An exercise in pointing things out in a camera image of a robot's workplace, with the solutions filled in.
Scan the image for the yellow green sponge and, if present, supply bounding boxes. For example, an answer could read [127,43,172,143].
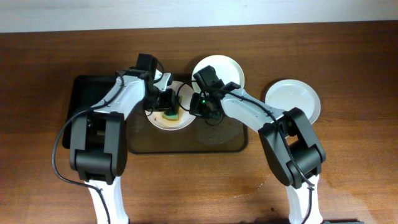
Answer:
[162,96,183,121]

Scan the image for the white plate with sauce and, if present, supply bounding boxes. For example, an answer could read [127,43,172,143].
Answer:
[145,85,195,131]

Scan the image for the white plate with brown streak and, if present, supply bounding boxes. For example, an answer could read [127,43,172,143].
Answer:
[264,79,321,124]

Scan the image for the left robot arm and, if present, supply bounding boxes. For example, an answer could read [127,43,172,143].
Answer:
[70,54,177,223]

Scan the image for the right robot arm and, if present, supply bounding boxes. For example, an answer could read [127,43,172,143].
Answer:
[189,65,326,223]

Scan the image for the brown plastic tray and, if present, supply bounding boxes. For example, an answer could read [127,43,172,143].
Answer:
[126,103,248,154]

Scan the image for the black tray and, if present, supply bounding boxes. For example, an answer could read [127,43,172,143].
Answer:
[62,75,127,153]

